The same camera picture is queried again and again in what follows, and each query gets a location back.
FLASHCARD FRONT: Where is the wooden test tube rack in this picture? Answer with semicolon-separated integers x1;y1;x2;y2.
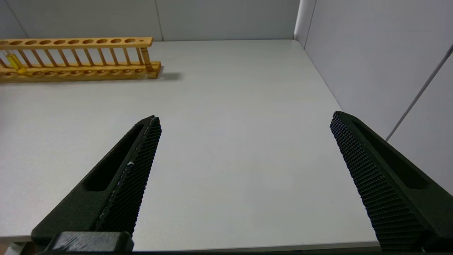
0;37;162;84

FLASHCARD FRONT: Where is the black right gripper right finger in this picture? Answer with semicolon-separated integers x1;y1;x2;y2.
330;111;453;252

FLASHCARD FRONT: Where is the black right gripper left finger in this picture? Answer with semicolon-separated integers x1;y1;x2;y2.
31;115;162;245

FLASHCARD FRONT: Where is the yellow pigment glass test tube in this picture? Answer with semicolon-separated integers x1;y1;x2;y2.
6;52;28;75

